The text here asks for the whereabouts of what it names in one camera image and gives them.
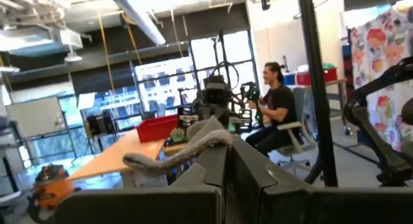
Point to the orange shop vacuum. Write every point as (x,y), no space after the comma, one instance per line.
(51,191)

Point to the black background robot station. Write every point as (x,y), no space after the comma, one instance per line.
(214,91)

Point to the floral curtain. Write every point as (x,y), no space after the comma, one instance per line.
(380,46)

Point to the white ceiling pipe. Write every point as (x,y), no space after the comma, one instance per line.
(142,20)

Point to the green gear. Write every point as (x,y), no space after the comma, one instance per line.
(177,135)

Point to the grey-brown terry towel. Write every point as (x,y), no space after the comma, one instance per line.
(180,156)

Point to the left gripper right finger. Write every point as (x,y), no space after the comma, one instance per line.
(290,208)

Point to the red storage bin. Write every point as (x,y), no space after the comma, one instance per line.
(301,78)

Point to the black hanging camera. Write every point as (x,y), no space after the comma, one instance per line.
(265,1)

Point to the whiteboard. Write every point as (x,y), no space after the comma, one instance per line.
(35,116)

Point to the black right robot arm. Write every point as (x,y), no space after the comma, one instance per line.
(363,128)

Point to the person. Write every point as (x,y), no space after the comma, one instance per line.
(280,101)

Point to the orange wooden table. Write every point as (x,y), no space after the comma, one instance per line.
(109,159)

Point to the blue storage bin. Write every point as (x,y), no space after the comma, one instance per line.
(289,79)

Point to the grey office chair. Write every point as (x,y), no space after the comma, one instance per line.
(295,137)

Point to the red plastic bin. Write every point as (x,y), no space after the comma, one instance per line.
(156,128)

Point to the black frame post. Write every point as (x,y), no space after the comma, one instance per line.
(317,88)

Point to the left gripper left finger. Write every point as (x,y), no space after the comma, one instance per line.
(145,208)

